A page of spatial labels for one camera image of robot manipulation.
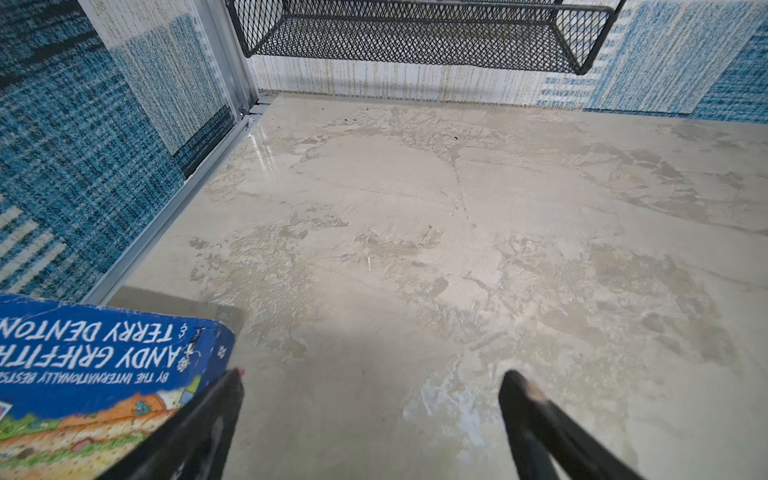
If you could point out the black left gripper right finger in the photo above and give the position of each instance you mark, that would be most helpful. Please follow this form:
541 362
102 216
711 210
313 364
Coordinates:
543 439

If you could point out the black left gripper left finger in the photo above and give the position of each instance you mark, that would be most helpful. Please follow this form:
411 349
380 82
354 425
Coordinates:
194 443

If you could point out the blue illustrated children's book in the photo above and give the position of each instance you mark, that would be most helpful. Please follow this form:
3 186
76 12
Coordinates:
82 386

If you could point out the black wire mesh shelf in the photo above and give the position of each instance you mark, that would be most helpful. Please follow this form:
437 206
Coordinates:
538 36

